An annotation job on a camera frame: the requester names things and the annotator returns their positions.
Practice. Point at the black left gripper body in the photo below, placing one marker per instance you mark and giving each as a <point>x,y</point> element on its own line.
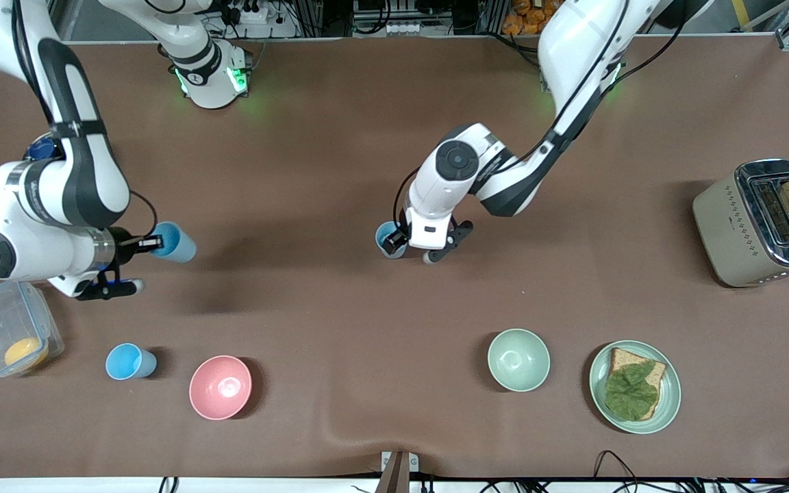
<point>396,238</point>

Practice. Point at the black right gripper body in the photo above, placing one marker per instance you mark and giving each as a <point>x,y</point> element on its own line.
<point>122,247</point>

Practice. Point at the blue plastic cup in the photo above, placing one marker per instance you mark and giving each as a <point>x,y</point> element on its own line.
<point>179,246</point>
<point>382,238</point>
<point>127,361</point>

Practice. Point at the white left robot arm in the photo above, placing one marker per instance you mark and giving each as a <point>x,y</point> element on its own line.
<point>572,48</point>

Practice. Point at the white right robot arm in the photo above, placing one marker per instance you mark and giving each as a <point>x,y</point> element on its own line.
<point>83,185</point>

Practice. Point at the orange round food piece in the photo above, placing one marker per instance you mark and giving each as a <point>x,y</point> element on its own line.
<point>26,352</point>

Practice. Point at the pink bowl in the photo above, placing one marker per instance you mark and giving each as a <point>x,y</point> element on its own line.
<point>220,387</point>

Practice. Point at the pale green bowl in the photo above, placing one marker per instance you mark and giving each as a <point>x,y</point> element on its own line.
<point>518,360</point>

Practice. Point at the white power strip with plugs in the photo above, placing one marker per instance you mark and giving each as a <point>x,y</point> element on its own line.
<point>251,12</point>

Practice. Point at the bag of orange snacks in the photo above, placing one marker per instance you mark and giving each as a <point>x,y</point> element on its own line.
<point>521,19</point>

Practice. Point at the green lettuce leaf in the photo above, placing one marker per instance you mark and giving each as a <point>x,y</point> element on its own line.
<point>631,392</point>

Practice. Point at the brown bread slice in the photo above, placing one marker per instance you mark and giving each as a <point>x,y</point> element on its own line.
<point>648,363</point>

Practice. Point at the pale green plate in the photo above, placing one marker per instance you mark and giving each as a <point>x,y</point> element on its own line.
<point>670,397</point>

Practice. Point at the beige and chrome toaster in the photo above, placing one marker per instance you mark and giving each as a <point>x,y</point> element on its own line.
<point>727,229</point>

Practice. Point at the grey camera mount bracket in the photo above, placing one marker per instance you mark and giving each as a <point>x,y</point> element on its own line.
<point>398,472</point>

